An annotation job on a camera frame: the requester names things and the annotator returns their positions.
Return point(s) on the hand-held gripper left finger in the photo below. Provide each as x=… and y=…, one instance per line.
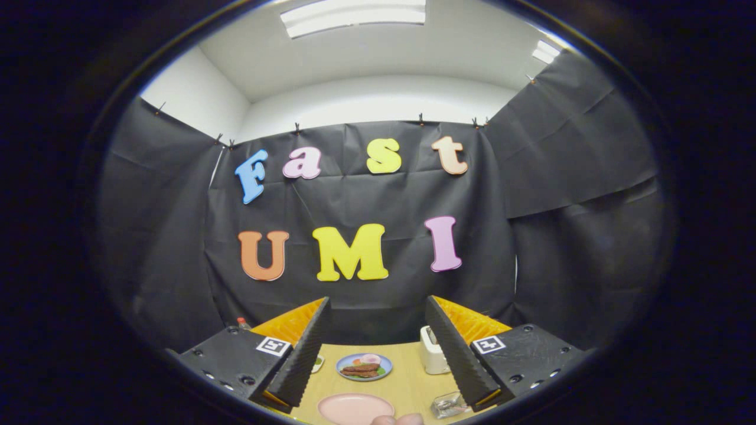
x=307, y=351

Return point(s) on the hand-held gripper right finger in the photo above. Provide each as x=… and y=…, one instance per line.
x=452, y=354

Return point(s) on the white divided condiment dish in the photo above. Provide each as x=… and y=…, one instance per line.
x=318, y=363

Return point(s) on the cream toaster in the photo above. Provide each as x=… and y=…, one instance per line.
x=431, y=354

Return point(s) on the brown meat strip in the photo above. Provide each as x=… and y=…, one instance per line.
x=359, y=373
x=363, y=368

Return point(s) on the pink ham slice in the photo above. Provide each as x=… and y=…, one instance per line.
x=371, y=359

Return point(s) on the blue plate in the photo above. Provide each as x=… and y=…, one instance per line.
x=387, y=366

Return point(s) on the clear water bottle red label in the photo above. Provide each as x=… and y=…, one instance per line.
x=243, y=323

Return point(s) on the pink plate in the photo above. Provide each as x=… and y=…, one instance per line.
x=354, y=408

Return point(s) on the row of small cloth clips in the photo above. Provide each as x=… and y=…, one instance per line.
x=420, y=118

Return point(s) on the small ceiling light panel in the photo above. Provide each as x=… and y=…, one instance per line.
x=546, y=51

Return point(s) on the long ceiling light panel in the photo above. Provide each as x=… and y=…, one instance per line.
x=354, y=18

